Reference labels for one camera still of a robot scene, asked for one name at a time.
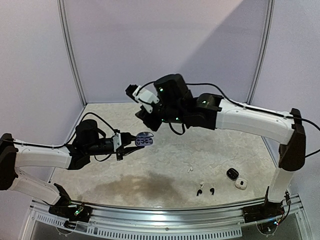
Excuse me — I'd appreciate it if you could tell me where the purple earbud charging case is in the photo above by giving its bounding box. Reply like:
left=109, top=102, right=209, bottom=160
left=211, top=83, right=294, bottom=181
left=134, top=131, right=154, bottom=147

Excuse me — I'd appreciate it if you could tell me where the black stem earbud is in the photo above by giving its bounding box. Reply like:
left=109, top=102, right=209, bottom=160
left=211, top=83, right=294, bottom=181
left=196, top=189, right=203, bottom=197
left=209, top=187, right=215, bottom=196

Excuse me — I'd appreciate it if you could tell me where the black earbud charging case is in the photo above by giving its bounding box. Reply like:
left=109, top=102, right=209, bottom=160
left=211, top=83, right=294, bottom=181
left=226, top=168, right=239, bottom=181

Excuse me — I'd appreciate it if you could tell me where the purple earbud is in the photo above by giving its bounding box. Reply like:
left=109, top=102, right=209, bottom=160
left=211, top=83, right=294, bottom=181
left=144, top=138, right=153, bottom=145
left=136, top=139, right=143, bottom=145

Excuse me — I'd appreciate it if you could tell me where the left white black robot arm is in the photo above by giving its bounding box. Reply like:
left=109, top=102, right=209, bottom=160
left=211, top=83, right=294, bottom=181
left=0, top=119, right=153, bottom=223

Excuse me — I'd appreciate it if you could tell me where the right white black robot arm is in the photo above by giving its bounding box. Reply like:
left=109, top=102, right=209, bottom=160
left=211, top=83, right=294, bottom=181
left=125, top=74, right=306, bottom=223

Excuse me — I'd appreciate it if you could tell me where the white earbud charging case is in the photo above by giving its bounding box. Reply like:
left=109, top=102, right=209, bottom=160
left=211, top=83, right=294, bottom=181
left=234, top=178, right=248, bottom=190

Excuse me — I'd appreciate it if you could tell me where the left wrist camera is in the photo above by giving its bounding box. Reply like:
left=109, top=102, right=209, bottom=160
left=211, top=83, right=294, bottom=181
left=112, top=129, right=122, bottom=153

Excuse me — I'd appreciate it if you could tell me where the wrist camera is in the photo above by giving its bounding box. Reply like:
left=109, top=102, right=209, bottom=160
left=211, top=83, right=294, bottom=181
left=125, top=84, right=160, bottom=114
left=112, top=129, right=122, bottom=153

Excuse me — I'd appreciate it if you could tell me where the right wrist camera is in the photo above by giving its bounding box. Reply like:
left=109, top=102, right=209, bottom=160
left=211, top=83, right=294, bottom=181
left=125, top=84, right=160, bottom=114

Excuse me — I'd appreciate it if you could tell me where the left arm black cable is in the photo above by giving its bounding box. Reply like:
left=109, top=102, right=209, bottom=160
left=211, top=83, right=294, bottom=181
left=0, top=112, right=120, bottom=162

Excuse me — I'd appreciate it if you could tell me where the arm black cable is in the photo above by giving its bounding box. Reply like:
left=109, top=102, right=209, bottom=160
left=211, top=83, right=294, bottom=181
left=136, top=81, right=320, bottom=158
left=0, top=112, right=120, bottom=162

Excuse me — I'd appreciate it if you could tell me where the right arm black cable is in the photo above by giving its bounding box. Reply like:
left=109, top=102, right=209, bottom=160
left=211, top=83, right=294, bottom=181
left=136, top=81, right=320, bottom=158

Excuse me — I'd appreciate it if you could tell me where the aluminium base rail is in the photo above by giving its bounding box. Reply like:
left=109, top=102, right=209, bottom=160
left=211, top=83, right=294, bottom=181
left=22, top=195, right=312, bottom=240

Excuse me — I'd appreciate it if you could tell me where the left aluminium frame post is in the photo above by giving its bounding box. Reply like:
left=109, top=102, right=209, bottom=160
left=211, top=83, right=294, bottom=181
left=57, top=0, right=88, bottom=107

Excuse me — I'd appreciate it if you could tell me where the aluminium frame post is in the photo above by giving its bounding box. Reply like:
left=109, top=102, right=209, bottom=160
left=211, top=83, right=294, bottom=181
left=246, top=0, right=275, bottom=104
left=57, top=0, right=88, bottom=107

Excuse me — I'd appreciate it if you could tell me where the right aluminium frame post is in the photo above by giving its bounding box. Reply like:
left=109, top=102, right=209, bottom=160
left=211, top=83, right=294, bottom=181
left=246, top=0, right=275, bottom=104

